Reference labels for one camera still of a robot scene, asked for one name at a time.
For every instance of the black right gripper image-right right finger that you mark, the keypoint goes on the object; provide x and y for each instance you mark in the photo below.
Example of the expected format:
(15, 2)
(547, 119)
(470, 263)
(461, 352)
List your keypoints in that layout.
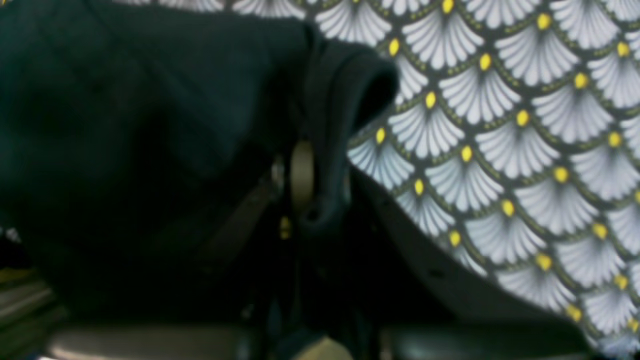
(425, 306)

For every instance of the black right gripper image-right left finger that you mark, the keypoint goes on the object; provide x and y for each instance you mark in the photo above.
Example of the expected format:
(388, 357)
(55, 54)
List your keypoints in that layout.
(250, 270)

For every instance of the dark grey T-shirt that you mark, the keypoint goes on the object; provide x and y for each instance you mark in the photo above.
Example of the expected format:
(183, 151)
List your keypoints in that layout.
(128, 137)

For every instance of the fan-patterned table cloth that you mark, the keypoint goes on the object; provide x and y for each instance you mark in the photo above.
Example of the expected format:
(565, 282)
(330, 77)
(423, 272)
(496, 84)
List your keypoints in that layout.
(512, 143)

